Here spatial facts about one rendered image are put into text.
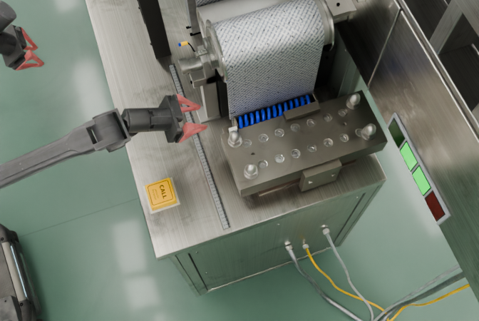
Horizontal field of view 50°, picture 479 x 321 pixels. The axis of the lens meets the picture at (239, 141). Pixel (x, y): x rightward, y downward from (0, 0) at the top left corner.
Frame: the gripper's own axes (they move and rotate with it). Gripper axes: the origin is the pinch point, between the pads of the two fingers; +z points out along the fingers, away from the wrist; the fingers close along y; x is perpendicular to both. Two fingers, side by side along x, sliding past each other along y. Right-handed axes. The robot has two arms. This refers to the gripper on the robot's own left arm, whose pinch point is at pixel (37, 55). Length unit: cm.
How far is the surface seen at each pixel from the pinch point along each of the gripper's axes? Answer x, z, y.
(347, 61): -66, 32, -42
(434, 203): -65, 20, -85
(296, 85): -53, 24, -43
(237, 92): -42, 12, -41
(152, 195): -6, 17, -47
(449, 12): -86, -9, -64
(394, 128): -67, 21, -67
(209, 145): -22, 29, -40
